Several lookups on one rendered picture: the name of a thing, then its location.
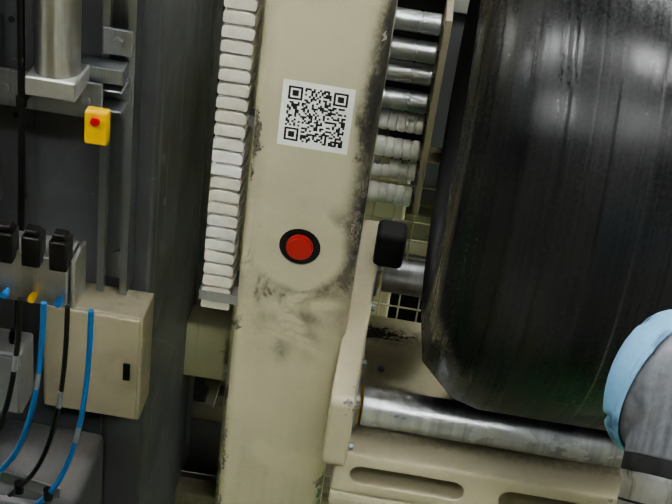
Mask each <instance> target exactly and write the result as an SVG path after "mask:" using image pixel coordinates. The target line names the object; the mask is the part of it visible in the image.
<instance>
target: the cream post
mask: <svg viewBox="0 0 672 504"><path fill-rule="evenodd" d="M397 4H398V0H266V4H265V14H264V25H263V35H262V45H261V56H260V66H259V77H258V87H257V98H256V108H255V119H254V131H253V145H252V154H251V161H250V171H249V181H248V192H247V202H246V213H245V223H244V234H243V244H242V254H241V265H240V275H239V286H238V300H237V313H236V323H235V330H234V339H233V348H232V359H231V369H230V380H229V390H228V401H227V411H226V422H225V432H224V442H223V453H222V463H221V474H220V484H219V495H218V504H321V497H322V491H323V484H324V478H325V471H326V465H327V464H326V463H323V462H322V460H321V457H322V450H323V443H324V437H325V430H326V423H327V417H328V410H329V403H330V397H331V392H332V387H333V381H334V376H335V371H336V366H337V360H338V355H339V350H340V345H341V339H342V337H343V336H344V335H345V334H346V330H347V324H348V318H349V311H350V305H351V299H352V294H353V288H354V283H355V277H356V270H357V264H358V257H359V251H360V244H361V238H362V231H363V225H364V218H365V212H366V205H367V199H368V192H369V186H370V179H371V173H372V166H373V160H374V153H375V147H376V140H377V134H378V127H379V121H380V115H381V108H382V102H383V95H384V89H385V82H386V76H387V69H388V63H389V56H390V50H391V43H392V37H393V30H394V24H395V17H396V11H397ZM284 79H290V80H297V81H303V82H309V83H315V84H322V85H328V86H334V87H341V88H347V89H353V90H356V94H355V101H354V108H353V115H352V122H351V129H350V136H349V143H348V151H347V155H345V154H338V153H332V152H326V151H320V150H314V149H307V148H301V147H295V146H289V145H282V144H277V136H278V127H279V117H280V108H281V99H282V89H283V80H284ZM298 234H300V235H304V236H306V237H308V238H309V239H310V240H311V241H312V243H313V252H312V254H311V256H310V257H309V258H307V259H305V260H296V259H293V258H292V257H290V256H289V255H288V253H287V251H286V244H287V241H288V239H289V238H290V237H291V236H293V235H298Z"/></svg>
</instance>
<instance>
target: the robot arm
mask: <svg viewBox="0 0 672 504"><path fill-rule="evenodd" d="M603 411H604V412H605V413H606V414H608V415H607V417H606V418H605V420H604V423H605V427H606V430H607V433H608V435H609V437H610V438H611V439H612V441H613V442H614V443H615V444H616V445H618V446H619V448H620V449H622V450H623V451H624V454H623V459H622V463H621V468H620V475H621V478H622V481H621V485H620V489H619V494H618V498H617V503H616V504H672V309H670V310H664V311H661V312H658V313H656V314H654V315H652V316H650V317H648V318H647V319H646V320H645V321H644V322H643V323H642V324H641V325H639V326H637V327H636V328H635V329H634V330H633V331H632V332H631V333H630V335H629V336H628V337H627V338H626V340H625V341H624V343H623V344H622V346H621V347H620V349H619V351H618V353H617V355H616V357H615V359H614V361H613V363H612V366H611V369H610V371H609V374H608V378H607V382H606V385H605V391H604V399H603Z"/></svg>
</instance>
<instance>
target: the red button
mask: <svg viewBox="0 0 672 504"><path fill-rule="evenodd" d="M286 251H287V253H288V255H289V256H290V257H292V258H293V259H296V260H305V259H307V258H309V257H310V256H311V254H312V252H313V243H312V241H311V240H310V239H309V238H308V237H306V236H304V235H300V234H298V235H293V236H291V237H290V238H289V239H288V241H287V244H286Z"/></svg>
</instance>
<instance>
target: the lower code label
mask: <svg viewBox="0 0 672 504"><path fill-rule="evenodd" d="M355 94H356V90H353V89H347V88H341V87H334V86H328V85H322V84H315V83H309V82H303V81H297V80H290V79H284V80H283V89H282V99H281V108H280V117H279V127H278V136H277V144H282V145H289V146H295V147H301V148H307V149H314V150H320V151H326V152H332V153H338V154H345V155H347V151H348V143H349V136H350V129H351V122H352V115H353V108H354V101H355Z"/></svg>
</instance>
